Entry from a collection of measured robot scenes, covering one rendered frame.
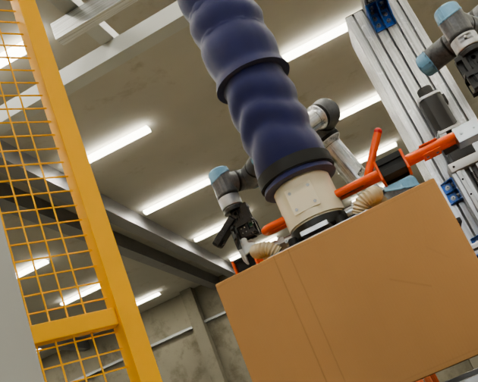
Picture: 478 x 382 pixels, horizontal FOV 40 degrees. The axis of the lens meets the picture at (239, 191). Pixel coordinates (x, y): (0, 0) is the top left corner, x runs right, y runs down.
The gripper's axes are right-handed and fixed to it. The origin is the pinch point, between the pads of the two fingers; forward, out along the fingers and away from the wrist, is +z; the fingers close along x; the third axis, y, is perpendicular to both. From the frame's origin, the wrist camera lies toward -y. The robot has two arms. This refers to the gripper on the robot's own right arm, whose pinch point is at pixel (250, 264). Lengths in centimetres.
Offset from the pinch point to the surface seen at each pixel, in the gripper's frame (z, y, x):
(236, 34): -55, 33, -37
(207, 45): -58, 23, -35
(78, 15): -200, -60, 87
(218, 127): -348, -120, 596
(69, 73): -200, -95, 129
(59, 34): -195, -75, 87
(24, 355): 30, -1, -127
